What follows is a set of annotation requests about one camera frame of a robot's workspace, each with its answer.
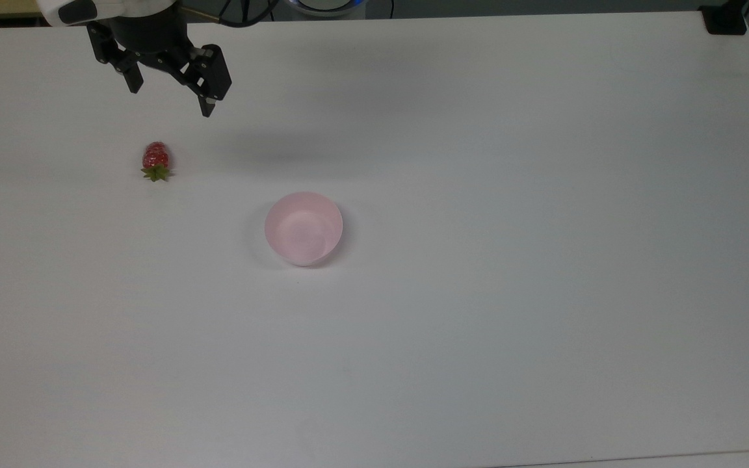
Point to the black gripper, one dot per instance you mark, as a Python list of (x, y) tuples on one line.
[(150, 32)]

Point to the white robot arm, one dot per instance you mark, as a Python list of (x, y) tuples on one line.
[(82, 10)]

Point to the red strawberry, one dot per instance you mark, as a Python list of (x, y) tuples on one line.
[(155, 157)]

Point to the pink bowl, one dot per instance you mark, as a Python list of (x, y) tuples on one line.
[(303, 229)]

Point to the black table clamp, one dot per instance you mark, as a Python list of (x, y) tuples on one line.
[(725, 19)]

